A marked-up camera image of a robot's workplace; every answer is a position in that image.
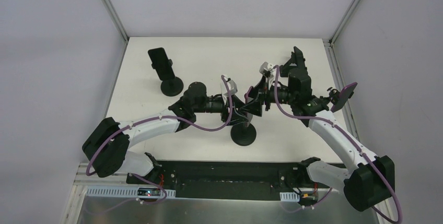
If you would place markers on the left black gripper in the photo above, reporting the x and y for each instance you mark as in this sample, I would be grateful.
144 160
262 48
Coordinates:
226 108

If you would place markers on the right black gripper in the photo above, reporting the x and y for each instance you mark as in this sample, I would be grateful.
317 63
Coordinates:
264 96

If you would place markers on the black round-base phone stand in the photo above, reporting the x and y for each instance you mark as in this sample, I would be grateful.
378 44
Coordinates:
243 134

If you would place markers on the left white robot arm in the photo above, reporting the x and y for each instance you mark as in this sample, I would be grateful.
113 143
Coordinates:
108 147

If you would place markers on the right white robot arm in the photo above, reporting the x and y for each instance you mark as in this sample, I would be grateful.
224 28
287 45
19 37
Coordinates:
367 179

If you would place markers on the black folding phone stand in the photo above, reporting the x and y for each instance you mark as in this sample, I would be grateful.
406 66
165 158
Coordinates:
289 65

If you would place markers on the right black round-base stand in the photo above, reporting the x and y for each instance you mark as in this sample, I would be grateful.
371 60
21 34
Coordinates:
333 97

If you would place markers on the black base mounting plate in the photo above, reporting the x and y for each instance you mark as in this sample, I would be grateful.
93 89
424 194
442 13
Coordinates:
257 181

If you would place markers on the right white cable duct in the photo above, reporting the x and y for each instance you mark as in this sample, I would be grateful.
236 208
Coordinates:
289 197

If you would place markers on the white cable duct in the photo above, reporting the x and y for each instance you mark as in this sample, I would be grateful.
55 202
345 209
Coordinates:
289 197
129 192

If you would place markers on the left white cable duct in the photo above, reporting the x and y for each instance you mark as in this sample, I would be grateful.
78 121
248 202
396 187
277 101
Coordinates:
129 192

